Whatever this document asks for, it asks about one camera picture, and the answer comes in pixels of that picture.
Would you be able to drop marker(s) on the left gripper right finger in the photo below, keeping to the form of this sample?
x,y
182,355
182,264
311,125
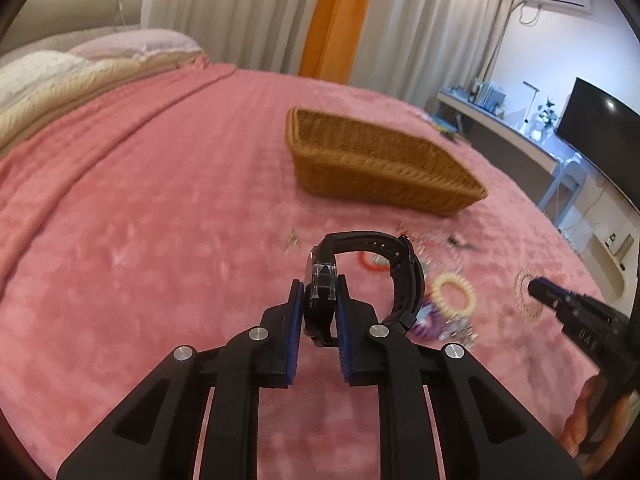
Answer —
x,y
442,414

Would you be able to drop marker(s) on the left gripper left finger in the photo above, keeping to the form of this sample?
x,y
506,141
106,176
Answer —
x,y
196,414

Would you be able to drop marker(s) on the black wrist watch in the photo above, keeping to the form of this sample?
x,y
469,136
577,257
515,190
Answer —
x,y
388,271

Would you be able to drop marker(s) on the person's right hand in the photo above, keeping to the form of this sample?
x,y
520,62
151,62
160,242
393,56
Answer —
x,y
617,456

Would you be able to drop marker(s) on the purple beaded scrunchie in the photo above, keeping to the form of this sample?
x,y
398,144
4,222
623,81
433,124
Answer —
x,y
431,325

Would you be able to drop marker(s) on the small silver earring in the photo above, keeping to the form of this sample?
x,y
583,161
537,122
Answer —
x,y
291,242

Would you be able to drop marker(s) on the pink bed blanket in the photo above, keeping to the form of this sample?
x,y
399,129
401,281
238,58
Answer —
x,y
157,215

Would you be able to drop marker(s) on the brown wicker basket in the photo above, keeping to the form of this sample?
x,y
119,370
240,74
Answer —
x,y
344,158

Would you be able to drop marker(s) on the black television screen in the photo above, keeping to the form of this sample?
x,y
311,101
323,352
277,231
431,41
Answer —
x,y
604,131

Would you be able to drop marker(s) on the beige curtain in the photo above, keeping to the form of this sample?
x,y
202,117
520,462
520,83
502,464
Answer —
x,y
408,49

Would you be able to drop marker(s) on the pink pillow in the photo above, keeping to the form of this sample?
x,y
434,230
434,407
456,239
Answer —
x,y
137,43

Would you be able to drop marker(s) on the orange curtain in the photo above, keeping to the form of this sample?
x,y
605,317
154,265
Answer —
x,y
332,40

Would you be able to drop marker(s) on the white dotted pillow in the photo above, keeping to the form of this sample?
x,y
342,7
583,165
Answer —
x,y
27,73

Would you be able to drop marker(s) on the beige upholstered headboard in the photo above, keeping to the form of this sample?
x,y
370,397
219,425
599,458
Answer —
x,y
67,20

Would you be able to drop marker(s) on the grey wall desk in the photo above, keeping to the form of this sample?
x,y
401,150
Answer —
x,y
551,176

